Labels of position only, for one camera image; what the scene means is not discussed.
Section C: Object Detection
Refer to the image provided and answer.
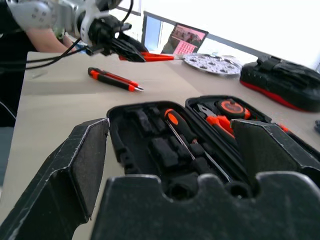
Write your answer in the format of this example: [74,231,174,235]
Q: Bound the black plastic tool case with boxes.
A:
[106,94,292,198]

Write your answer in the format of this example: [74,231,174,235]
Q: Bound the black red boxing pad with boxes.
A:
[239,61,320,113]

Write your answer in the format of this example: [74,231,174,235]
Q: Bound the laptop with pink screen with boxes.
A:
[160,22,210,56]

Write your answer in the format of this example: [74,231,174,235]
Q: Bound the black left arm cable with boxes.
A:
[0,0,135,70]

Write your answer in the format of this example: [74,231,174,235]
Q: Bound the orange handled pliers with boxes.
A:
[196,102,237,140]

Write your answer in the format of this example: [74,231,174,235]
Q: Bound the black orange utility knife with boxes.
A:
[87,66,145,93]

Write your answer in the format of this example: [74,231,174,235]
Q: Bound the black orange tape measure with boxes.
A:
[215,98,251,121]

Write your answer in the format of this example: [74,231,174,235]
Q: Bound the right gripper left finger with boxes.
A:
[0,117,111,240]

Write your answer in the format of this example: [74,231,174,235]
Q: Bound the black orange handled screwdriver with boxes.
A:
[161,107,232,183]

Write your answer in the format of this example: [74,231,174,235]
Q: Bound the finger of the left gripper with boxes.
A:
[109,41,146,63]
[116,33,149,54]

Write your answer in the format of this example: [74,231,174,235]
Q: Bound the black gloves bundle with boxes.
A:
[256,55,320,85]

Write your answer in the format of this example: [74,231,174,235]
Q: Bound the person in black shirt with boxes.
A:
[0,0,30,186]

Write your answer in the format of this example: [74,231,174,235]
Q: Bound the red handled screwdriver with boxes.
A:
[118,51,186,63]

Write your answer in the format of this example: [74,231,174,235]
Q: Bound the perforated round metal plate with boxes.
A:
[181,52,243,79]

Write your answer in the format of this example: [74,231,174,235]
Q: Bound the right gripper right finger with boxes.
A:
[230,118,320,188]

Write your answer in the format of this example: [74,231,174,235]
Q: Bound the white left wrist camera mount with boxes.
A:
[79,0,112,48]

